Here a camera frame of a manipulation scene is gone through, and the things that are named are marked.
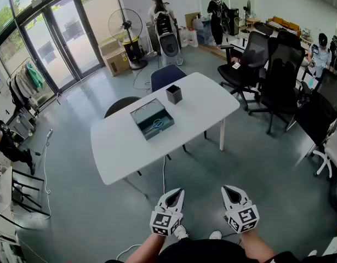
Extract white pod with black opening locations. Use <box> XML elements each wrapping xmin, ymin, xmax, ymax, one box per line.
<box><xmin>158</xmin><ymin>33</ymin><xmax>182</xmax><ymax>65</ymax></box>

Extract white power strip with cable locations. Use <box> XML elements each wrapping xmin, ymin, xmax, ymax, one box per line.
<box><xmin>12</xmin><ymin>129</ymin><xmax>54</xmax><ymax>221</ymax></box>

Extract navy blue chair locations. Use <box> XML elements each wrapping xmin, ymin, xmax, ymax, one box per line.
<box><xmin>150</xmin><ymin>64</ymin><xmax>188</xmax><ymax>93</ymax></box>

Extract black cabinet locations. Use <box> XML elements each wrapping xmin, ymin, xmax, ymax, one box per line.
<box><xmin>227</xmin><ymin>8</ymin><xmax>240</xmax><ymax>37</ymax></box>

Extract orange sofa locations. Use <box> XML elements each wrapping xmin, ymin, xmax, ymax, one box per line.
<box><xmin>267</xmin><ymin>15</ymin><xmax>302</xmax><ymax>37</ymax></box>

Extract dark green box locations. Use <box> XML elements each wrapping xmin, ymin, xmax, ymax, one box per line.
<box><xmin>129</xmin><ymin>98</ymin><xmax>175</xmax><ymax>141</ymax></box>

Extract person's right forearm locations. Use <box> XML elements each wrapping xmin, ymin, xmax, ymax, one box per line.
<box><xmin>238</xmin><ymin>227</ymin><xmax>276</xmax><ymax>263</ymax></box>

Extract clothes rack with garments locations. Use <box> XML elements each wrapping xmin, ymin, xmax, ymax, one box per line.
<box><xmin>6</xmin><ymin>58</ymin><xmax>46</xmax><ymax>120</ymax></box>

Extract small cardboard box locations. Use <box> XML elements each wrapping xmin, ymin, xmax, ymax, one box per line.
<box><xmin>99</xmin><ymin>38</ymin><xmax>124</xmax><ymax>56</ymax></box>

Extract person's black shirt torso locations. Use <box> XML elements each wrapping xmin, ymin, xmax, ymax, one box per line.
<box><xmin>105</xmin><ymin>237</ymin><xmax>337</xmax><ymax>263</ymax></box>

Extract large cardboard box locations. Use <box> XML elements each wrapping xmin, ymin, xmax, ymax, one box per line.
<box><xmin>104</xmin><ymin>49</ymin><xmax>131</xmax><ymax>77</ymax></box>

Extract blue-handled scissors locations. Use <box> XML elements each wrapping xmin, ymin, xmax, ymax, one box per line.
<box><xmin>145</xmin><ymin>118</ymin><xmax>164</xmax><ymax>134</ymax></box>

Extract black mesh office chair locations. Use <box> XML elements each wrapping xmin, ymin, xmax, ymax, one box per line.
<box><xmin>217</xmin><ymin>31</ymin><xmax>270</xmax><ymax>112</ymax></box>
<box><xmin>294</xmin><ymin>68</ymin><xmax>337</xmax><ymax>155</ymax></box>

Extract clear water jug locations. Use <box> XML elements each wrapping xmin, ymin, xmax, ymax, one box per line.
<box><xmin>187</xmin><ymin>28</ymin><xmax>199</xmax><ymax>48</ymax></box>
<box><xmin>179</xmin><ymin>26</ymin><xmax>190</xmax><ymax>48</ymax></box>

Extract person's left forearm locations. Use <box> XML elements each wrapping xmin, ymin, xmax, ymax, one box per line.
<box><xmin>124</xmin><ymin>231</ymin><xmax>169</xmax><ymax>263</ymax></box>

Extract white desk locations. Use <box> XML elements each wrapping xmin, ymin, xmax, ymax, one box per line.
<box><xmin>0</xmin><ymin>165</ymin><xmax>14</xmax><ymax>230</ymax></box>

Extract tall black office chair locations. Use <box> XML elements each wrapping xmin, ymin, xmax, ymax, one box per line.
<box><xmin>249</xmin><ymin>30</ymin><xmax>306</xmax><ymax>135</ymax></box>

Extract person's left white shoe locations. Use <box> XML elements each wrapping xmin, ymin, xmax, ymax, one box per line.
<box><xmin>174</xmin><ymin>225</ymin><xmax>190</xmax><ymax>240</ymax></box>

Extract white office chair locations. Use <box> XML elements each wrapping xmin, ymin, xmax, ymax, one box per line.
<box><xmin>312</xmin><ymin>116</ymin><xmax>337</xmax><ymax>179</ymax></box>

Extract black standing fan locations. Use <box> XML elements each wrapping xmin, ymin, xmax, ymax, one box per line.
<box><xmin>107</xmin><ymin>8</ymin><xmax>148</xmax><ymax>71</ymax></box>

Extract black square pen holder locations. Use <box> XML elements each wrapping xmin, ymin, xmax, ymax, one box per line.
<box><xmin>165</xmin><ymin>84</ymin><xmax>183</xmax><ymax>105</ymax></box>

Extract glass entrance door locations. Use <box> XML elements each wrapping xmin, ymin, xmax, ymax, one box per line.
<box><xmin>20</xmin><ymin>0</ymin><xmax>105</xmax><ymax>93</ymax></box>

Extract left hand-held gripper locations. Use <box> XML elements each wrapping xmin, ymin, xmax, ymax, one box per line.
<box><xmin>150</xmin><ymin>188</ymin><xmax>186</xmax><ymax>237</ymax></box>

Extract black round-back chair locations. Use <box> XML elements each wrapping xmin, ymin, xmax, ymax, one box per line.
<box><xmin>104</xmin><ymin>96</ymin><xmax>143</xmax><ymax>119</ymax></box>

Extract black frame chair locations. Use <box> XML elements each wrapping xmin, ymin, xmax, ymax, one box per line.
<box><xmin>11</xmin><ymin>168</ymin><xmax>51</xmax><ymax>220</ymax></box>

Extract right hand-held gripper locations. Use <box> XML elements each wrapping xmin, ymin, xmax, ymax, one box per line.
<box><xmin>221</xmin><ymin>185</ymin><xmax>260</xmax><ymax>235</ymax></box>

